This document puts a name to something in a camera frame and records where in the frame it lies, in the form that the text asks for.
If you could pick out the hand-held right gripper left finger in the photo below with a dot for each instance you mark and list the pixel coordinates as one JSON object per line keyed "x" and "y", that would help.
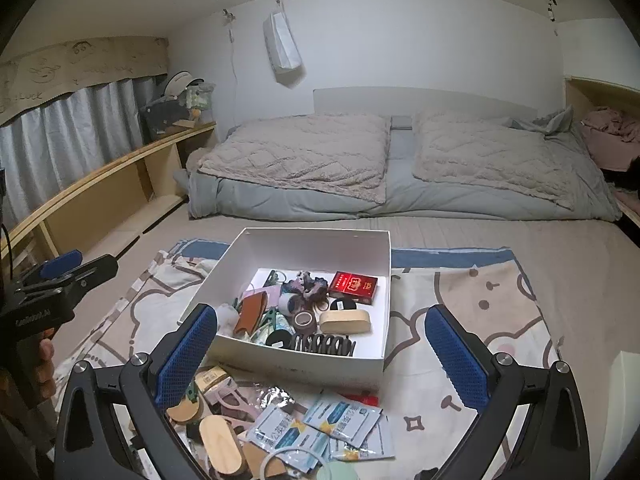
{"x": 187, "y": 350}

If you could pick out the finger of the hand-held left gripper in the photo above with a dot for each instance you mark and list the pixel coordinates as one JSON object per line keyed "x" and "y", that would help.
{"x": 97, "y": 270}
{"x": 60, "y": 266}

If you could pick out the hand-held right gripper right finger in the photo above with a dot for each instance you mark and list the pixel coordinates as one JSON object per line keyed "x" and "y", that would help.
{"x": 452, "y": 355}

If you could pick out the white shoe box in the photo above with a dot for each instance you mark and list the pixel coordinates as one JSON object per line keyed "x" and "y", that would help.
{"x": 300, "y": 365}

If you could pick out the black hair claw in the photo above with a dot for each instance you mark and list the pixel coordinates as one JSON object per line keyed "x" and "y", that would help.
{"x": 320, "y": 346}

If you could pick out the person's left hand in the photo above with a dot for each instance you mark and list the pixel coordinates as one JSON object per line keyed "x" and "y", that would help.
{"x": 44, "y": 365}

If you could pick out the small yellow box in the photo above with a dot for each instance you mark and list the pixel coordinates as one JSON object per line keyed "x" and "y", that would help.
{"x": 210, "y": 377}

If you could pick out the round wooden coaster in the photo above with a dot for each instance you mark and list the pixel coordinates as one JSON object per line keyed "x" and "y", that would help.
{"x": 185, "y": 412}

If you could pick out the brown leather pouch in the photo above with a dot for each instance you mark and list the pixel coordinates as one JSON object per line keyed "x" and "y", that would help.
{"x": 250, "y": 312}

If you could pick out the printed blanket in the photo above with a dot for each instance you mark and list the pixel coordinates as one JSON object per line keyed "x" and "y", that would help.
{"x": 475, "y": 285}

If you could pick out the small red item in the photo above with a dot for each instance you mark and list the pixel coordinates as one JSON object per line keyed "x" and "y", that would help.
{"x": 369, "y": 399}

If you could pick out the clear foil bag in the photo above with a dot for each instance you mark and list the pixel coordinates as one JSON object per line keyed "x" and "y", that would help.
{"x": 275, "y": 396}

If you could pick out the wooden oval box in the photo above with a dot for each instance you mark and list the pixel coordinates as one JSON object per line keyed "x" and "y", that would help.
{"x": 345, "y": 321}
{"x": 222, "y": 447}

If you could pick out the grey tape roll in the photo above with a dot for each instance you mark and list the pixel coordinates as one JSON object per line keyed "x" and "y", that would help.
{"x": 285, "y": 304}

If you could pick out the wooden shelf unit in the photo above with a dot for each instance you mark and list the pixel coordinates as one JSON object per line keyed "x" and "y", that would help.
{"x": 125, "y": 160}

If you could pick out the brown tape roll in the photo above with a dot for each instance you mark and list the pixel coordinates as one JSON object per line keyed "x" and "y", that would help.
{"x": 304, "y": 321}

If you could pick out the red cigarette pack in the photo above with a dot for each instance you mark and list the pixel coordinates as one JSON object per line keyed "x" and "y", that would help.
{"x": 352, "y": 287}

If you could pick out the dark floral scrunchie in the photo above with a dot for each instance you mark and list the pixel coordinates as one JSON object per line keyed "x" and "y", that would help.
{"x": 305, "y": 285}

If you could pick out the wooden wedge block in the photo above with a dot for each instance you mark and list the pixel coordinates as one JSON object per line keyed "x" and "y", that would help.
{"x": 257, "y": 465}

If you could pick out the grey curtain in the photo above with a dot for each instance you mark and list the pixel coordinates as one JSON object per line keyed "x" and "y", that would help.
{"x": 75, "y": 125}

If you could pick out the black bag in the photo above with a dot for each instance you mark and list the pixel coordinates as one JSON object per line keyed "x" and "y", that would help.
{"x": 160, "y": 120}

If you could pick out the green round case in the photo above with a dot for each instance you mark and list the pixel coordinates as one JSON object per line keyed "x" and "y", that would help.
{"x": 337, "y": 471}

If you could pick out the white box lid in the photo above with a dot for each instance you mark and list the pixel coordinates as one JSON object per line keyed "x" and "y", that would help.
{"x": 627, "y": 380}

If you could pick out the white flower bouquet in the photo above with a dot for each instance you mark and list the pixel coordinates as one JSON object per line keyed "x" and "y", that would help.
{"x": 200, "y": 97}

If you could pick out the beige printed valance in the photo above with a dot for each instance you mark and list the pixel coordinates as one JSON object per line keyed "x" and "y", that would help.
{"x": 75, "y": 65}

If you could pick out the beige quilted pillow right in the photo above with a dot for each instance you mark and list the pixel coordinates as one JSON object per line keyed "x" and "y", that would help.
{"x": 500, "y": 155}

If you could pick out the beige quilted pillow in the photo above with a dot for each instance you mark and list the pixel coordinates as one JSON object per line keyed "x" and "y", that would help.
{"x": 300, "y": 155}
{"x": 500, "y": 155}

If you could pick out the white cap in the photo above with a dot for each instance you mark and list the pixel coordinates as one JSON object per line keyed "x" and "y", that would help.
{"x": 180, "y": 80}

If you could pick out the beige quilted pillow left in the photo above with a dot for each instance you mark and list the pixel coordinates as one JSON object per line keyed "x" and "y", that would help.
{"x": 300, "y": 155}

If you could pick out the white headboard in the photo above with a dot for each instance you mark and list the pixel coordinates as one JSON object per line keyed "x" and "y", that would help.
{"x": 425, "y": 102}

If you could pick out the pink clothes pile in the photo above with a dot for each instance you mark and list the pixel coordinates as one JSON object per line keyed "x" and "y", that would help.
{"x": 610, "y": 140}

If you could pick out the white hanging bag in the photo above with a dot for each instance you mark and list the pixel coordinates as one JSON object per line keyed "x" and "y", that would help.
{"x": 282, "y": 45}

